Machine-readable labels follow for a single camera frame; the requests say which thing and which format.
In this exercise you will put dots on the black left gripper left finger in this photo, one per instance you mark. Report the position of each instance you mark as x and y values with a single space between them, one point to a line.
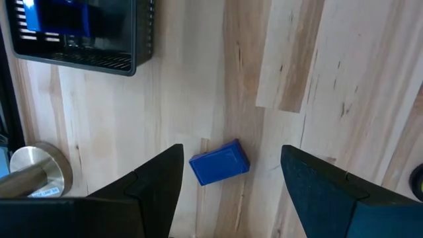
155 191

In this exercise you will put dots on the blue plastic box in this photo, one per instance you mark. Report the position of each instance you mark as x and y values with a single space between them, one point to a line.
219 163
33 16

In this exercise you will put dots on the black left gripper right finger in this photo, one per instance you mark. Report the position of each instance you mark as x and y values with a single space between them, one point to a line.
317 198

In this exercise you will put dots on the black slotted plastic basket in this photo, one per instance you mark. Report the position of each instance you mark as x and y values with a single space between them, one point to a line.
138 33

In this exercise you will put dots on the metal stand with round base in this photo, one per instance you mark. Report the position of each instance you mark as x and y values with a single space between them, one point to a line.
36 158

